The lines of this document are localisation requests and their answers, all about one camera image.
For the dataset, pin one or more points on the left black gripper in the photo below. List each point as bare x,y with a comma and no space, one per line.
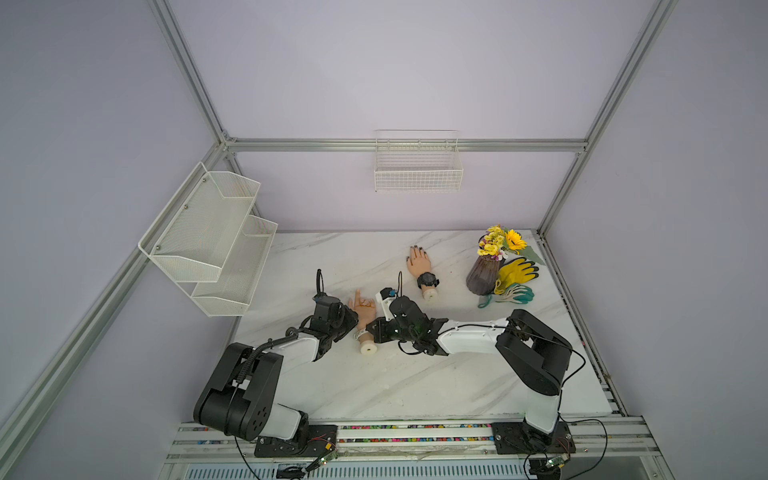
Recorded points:
350,319

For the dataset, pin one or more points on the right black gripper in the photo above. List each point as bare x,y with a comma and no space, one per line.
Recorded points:
379,334

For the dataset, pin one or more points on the white patterned wrist band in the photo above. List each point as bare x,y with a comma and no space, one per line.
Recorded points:
364,335

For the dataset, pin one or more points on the mannequin hand with white band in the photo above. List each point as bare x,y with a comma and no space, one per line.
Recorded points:
365,309

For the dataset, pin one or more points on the black wrist watch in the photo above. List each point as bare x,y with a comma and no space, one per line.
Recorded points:
427,279

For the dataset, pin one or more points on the mannequin hand with dark nails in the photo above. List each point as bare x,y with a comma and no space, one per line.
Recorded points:
418,262

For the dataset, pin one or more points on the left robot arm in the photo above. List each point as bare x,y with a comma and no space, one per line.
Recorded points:
239,397

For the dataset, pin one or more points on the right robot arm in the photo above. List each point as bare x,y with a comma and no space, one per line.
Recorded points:
537,354

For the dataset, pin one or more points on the purple glass vase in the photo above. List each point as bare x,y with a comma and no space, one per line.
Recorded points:
482,277

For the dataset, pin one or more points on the teal white work glove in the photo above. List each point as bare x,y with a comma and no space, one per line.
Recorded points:
517,294

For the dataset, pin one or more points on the artificial flower bouquet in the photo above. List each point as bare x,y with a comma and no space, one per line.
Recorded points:
501,244

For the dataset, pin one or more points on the white mesh two-tier shelf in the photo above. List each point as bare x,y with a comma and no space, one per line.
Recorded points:
210,242

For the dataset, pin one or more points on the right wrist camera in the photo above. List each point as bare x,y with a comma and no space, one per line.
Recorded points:
386,296

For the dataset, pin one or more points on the white wire wall basket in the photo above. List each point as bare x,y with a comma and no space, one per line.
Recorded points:
417,161

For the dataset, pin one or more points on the aluminium frame profiles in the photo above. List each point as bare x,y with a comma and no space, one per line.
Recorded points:
28,418

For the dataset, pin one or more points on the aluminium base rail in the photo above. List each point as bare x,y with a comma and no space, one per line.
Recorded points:
613,447

